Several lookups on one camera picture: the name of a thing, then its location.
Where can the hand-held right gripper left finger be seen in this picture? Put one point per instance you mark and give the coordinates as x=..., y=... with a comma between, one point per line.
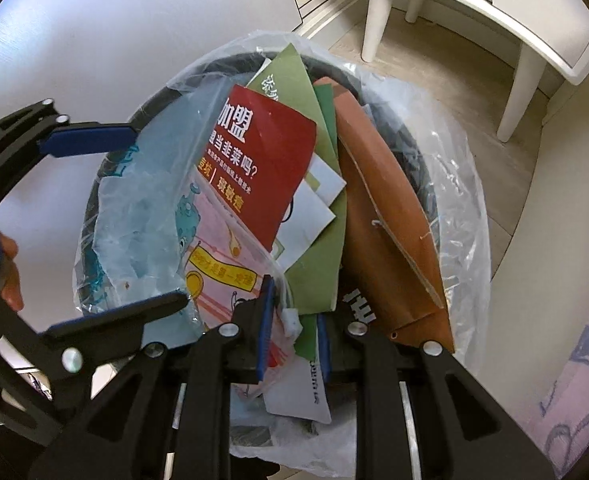
x=264, y=330

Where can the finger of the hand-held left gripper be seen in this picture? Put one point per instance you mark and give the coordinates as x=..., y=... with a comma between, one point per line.
x=114, y=317
x=84, y=140

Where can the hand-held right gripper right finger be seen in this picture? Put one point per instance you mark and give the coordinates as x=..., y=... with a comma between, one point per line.
x=323, y=350

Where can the green flyer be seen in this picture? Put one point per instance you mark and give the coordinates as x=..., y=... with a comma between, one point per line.
x=319, y=265

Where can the white paper sheet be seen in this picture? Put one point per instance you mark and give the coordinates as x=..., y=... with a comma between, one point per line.
x=314, y=210

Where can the brown flyer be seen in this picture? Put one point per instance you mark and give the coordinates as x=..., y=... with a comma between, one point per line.
x=384, y=210

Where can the clear plastic bin liner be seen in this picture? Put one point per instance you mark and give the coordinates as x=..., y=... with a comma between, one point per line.
x=454, y=240

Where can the black trash bin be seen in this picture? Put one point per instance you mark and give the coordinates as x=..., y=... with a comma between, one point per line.
x=408, y=152

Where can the person's left hand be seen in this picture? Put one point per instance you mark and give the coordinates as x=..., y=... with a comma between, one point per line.
x=10, y=275

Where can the pink printed packet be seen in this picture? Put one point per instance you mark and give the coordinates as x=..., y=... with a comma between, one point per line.
x=219, y=270

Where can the pale blue plastic bag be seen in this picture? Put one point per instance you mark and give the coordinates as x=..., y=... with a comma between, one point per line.
x=134, y=220

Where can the beige bed base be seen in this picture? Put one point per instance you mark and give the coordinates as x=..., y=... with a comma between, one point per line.
x=549, y=220

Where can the purple printed blanket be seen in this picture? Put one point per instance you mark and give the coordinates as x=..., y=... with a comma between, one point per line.
x=584, y=385

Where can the white nightstand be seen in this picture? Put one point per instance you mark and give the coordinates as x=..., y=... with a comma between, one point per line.
x=474, y=5

